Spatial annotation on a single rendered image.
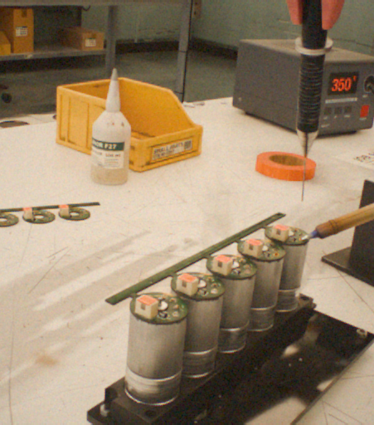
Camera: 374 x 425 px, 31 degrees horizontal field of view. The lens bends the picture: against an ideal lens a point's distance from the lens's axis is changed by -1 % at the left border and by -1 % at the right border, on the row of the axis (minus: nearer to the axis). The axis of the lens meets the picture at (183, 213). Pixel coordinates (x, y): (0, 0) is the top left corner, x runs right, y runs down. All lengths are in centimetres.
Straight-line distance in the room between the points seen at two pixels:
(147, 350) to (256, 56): 63
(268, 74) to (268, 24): 522
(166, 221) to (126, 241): 5
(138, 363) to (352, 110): 61
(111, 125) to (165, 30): 585
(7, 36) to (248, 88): 418
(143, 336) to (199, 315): 3
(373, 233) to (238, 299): 18
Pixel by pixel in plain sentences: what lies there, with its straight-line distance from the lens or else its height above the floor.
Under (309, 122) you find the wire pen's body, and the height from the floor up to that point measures 88.
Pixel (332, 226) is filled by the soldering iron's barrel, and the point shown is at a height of 82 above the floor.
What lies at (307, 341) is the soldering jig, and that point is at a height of 76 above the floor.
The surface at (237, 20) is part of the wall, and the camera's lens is 630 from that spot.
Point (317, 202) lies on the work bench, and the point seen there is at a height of 75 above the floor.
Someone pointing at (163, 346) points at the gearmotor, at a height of 80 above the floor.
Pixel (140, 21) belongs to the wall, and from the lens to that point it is 620.
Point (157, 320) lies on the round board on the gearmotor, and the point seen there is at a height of 81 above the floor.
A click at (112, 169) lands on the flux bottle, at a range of 59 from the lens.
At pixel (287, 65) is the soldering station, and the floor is 83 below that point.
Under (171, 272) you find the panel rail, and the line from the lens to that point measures 31.
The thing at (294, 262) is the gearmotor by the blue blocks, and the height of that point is 80.
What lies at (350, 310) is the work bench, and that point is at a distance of 44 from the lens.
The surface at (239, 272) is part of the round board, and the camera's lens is 32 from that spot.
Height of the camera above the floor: 96
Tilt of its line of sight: 22 degrees down
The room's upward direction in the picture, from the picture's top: 6 degrees clockwise
